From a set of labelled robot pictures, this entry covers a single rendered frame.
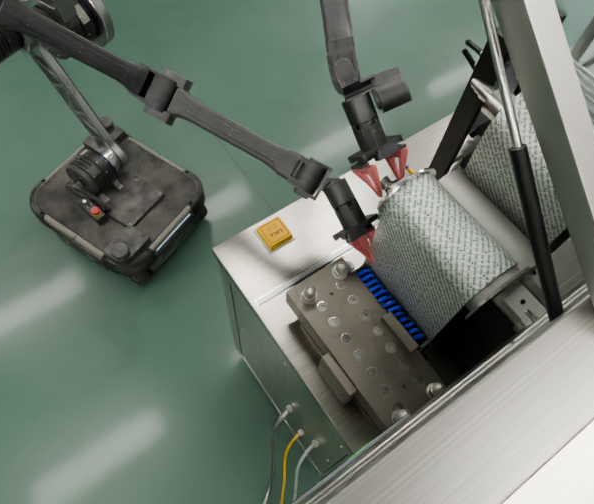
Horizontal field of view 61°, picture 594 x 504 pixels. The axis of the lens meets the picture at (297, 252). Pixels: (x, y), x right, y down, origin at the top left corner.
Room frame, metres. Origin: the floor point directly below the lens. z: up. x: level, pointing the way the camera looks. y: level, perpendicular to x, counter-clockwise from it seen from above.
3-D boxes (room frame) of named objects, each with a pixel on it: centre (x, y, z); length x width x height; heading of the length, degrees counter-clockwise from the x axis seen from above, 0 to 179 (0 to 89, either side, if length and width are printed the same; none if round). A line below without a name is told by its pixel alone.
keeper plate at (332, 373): (0.28, -0.12, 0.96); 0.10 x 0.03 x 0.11; 40
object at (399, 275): (0.46, -0.24, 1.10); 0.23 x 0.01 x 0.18; 40
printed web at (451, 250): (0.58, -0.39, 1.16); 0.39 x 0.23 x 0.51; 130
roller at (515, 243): (0.57, -0.38, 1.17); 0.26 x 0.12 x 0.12; 40
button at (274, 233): (0.66, 0.06, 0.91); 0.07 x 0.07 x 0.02; 40
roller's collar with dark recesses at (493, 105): (0.77, -0.38, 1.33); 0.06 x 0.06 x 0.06; 40
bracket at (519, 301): (0.36, -0.40, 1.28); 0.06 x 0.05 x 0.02; 40
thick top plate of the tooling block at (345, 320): (0.35, -0.18, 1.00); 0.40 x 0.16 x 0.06; 40
